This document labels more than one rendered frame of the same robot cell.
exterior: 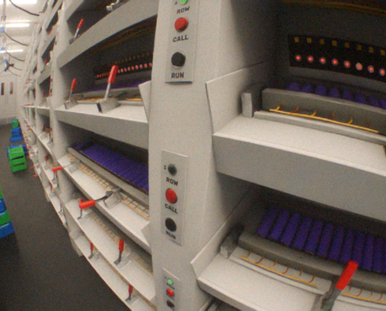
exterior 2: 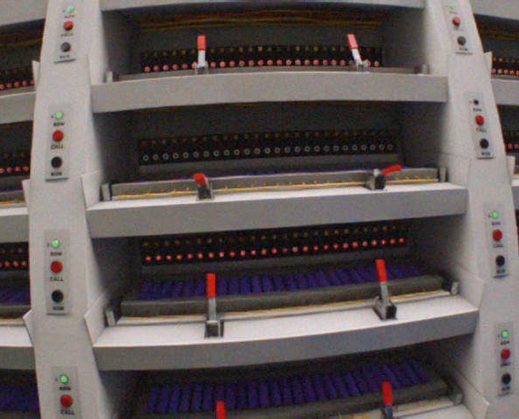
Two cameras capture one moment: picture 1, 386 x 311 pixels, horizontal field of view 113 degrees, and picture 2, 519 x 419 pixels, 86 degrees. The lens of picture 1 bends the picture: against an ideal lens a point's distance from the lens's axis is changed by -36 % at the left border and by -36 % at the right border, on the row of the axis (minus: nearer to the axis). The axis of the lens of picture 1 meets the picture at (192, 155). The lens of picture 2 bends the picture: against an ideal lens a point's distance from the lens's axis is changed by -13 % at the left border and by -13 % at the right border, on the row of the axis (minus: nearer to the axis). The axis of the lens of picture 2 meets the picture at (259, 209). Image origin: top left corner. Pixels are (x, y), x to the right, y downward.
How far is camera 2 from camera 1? 0.71 m
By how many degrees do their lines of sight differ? 47
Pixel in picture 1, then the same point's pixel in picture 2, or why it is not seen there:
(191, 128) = (479, 77)
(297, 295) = not seen: outside the picture
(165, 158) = (469, 96)
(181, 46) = (460, 34)
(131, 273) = (409, 312)
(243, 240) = not seen: hidden behind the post
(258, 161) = (509, 90)
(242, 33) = not seen: hidden behind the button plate
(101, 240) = (307, 323)
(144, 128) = (440, 80)
